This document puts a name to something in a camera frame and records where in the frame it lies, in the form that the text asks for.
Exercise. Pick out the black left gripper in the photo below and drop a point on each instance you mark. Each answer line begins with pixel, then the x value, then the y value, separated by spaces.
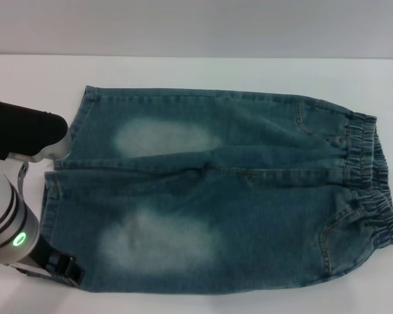
pixel 44 258

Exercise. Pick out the blue denim shorts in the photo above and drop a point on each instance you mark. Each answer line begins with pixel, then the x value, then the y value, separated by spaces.
pixel 216 196

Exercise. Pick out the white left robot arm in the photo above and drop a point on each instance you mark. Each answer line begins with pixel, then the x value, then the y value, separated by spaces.
pixel 3 212

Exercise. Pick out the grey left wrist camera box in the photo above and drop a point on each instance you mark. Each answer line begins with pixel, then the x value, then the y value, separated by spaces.
pixel 26 131

